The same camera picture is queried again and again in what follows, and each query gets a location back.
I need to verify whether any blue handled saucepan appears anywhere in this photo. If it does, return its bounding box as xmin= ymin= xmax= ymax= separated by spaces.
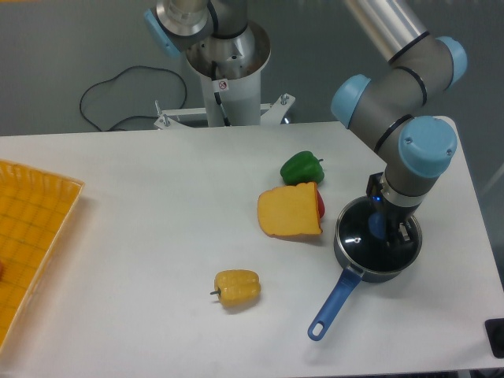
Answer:
xmin=306 ymin=196 xmax=424 ymax=342

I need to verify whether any yellow plastic basket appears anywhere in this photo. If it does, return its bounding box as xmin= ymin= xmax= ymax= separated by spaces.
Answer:
xmin=1 ymin=159 xmax=85 ymax=350

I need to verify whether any yellow toy bread slice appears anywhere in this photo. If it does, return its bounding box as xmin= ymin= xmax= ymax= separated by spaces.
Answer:
xmin=257 ymin=182 xmax=323 ymax=237

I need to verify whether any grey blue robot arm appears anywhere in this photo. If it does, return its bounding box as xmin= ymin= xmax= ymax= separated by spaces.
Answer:
xmin=144 ymin=1 xmax=467 ymax=241

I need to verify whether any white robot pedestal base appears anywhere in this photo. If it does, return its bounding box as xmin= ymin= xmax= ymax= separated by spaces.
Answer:
xmin=154 ymin=20 xmax=295 ymax=129

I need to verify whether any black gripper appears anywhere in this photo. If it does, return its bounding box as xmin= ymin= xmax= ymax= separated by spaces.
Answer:
xmin=366 ymin=172 xmax=420 ymax=248

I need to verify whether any yellow toy bell pepper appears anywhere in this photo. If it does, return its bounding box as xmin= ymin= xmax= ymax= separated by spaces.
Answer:
xmin=210 ymin=269 xmax=261 ymax=307

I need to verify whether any glass lid blue knob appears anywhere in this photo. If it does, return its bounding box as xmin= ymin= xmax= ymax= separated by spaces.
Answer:
xmin=334 ymin=197 xmax=422 ymax=282

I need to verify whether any black floor cable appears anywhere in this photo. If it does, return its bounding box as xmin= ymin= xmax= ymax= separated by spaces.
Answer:
xmin=79 ymin=65 xmax=187 ymax=132

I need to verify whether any black corner device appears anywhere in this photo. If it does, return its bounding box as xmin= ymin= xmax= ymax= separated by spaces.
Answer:
xmin=484 ymin=318 xmax=504 ymax=358

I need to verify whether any red toy pepper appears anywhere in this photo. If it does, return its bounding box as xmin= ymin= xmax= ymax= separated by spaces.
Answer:
xmin=317 ymin=191 xmax=325 ymax=219

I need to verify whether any green toy bell pepper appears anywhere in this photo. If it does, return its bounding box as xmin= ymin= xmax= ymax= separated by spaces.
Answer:
xmin=280 ymin=150 xmax=324 ymax=185

